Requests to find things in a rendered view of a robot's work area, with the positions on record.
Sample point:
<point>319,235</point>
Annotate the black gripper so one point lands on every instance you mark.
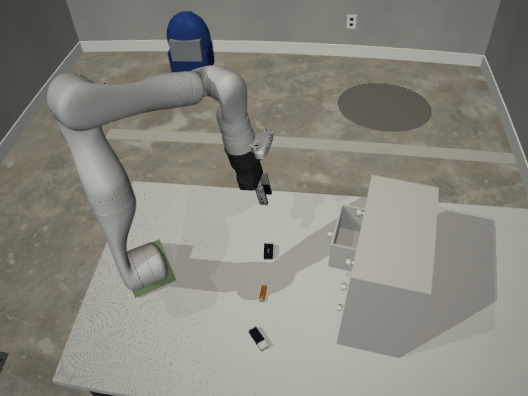
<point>245,153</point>

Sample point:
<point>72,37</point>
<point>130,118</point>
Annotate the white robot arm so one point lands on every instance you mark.
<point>80,104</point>

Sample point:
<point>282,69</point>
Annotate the black and white eraser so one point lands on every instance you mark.
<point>258,338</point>

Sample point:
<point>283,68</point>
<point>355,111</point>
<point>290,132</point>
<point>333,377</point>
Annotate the orange aa battery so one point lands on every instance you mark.
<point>263,292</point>

